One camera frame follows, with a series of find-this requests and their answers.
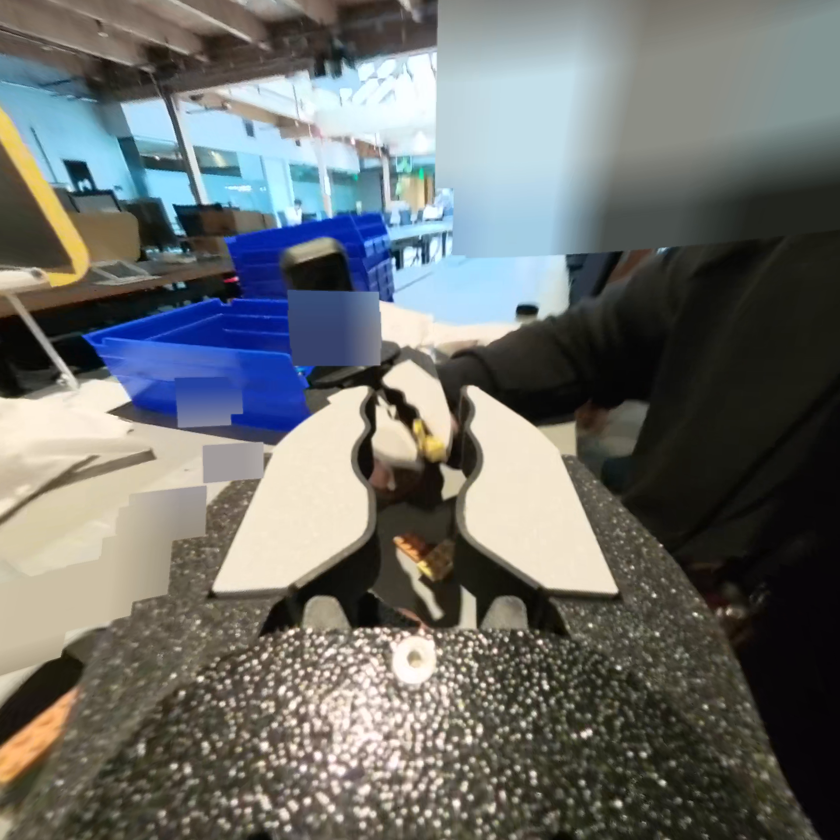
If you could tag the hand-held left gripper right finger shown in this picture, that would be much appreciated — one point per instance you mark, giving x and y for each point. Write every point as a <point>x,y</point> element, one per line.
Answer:
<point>538,519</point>

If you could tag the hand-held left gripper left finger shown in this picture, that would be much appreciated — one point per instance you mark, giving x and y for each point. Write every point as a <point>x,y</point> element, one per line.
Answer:
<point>295,519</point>

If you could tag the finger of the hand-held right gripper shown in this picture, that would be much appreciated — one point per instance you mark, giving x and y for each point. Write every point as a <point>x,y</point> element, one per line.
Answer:
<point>427,394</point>
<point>385,440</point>

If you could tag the small yellow brick assembly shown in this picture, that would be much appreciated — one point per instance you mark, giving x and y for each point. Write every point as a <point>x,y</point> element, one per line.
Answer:
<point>427,440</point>

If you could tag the yellow toy brick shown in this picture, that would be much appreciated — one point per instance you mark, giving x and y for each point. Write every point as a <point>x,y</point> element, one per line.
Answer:
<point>431,558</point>

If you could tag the person's right forearm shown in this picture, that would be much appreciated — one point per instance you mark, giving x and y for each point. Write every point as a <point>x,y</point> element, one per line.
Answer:
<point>551,355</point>

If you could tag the grey desk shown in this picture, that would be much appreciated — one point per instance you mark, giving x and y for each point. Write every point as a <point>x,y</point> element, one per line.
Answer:
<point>171,473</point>

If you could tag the person's right hand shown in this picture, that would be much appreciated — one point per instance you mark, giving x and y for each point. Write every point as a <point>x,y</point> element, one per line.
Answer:
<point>410,483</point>

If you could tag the blue plastic bin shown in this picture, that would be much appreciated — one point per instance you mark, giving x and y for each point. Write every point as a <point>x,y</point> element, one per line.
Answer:
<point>197,355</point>
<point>355,256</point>

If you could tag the long white office table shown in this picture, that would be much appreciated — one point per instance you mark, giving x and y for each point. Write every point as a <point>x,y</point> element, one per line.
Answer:
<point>420,234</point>

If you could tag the crumpled white paper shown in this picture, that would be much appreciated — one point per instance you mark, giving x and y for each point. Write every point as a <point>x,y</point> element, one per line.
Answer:
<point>66,453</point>

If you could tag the black panel wooden rim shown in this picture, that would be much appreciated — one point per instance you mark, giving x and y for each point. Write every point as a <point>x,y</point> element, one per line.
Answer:
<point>33,210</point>

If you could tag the small orange toy brick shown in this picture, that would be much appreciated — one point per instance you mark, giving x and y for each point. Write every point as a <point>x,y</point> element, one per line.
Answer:
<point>37,735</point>

